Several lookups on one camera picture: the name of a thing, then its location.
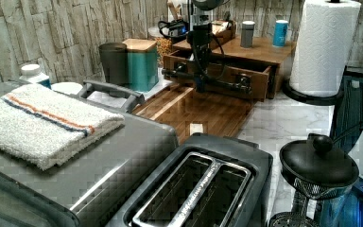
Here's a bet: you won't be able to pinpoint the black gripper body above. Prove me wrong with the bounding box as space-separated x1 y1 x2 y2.
187 23 213 93

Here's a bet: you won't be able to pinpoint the wooden drawer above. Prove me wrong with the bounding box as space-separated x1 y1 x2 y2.
163 50 275 100

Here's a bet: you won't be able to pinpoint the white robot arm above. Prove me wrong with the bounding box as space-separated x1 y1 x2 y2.
187 0 223 93

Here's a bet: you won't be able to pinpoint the wooden drawer organizer cabinet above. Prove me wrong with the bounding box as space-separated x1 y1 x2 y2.
174 37 295 99

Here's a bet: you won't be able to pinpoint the tea bag boxes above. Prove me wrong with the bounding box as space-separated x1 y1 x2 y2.
212 20 235 36

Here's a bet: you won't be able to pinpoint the glass jar plastic lid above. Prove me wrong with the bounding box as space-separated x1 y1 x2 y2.
148 26 172 67

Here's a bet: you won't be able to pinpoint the grey shaker white cap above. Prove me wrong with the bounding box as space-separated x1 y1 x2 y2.
240 21 255 48

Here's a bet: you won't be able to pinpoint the teal canister wooden lid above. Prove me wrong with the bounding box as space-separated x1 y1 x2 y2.
124 39 159 92

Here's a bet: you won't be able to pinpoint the wooden cutting board tray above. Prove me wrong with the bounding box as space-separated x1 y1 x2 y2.
133 84 253 144

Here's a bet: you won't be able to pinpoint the blue shaker white cap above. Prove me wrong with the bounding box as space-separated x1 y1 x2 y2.
272 20 288 47

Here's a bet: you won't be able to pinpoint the dark grey cup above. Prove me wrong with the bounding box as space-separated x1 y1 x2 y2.
98 43 129 85

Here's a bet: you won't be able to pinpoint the black paper towel holder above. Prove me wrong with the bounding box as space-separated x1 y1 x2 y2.
282 79 344 106

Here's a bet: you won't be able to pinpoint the white paper towel roll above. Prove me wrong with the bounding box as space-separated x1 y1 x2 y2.
289 0 361 97

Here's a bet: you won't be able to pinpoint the black two-slot toaster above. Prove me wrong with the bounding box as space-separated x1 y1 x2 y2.
105 133 273 227

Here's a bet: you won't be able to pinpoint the black kettle lid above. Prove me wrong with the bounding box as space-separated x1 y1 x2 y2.
279 133 359 201

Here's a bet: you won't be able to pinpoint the blue bottle white cap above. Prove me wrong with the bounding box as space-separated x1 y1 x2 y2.
20 64 51 88

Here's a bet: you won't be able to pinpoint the white striped folded towel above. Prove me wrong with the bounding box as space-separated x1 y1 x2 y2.
0 84 124 170

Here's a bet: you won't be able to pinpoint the silver toaster oven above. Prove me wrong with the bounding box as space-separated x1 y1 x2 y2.
0 81 179 227

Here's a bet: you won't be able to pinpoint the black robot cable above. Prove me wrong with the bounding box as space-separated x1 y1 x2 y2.
157 19 190 42

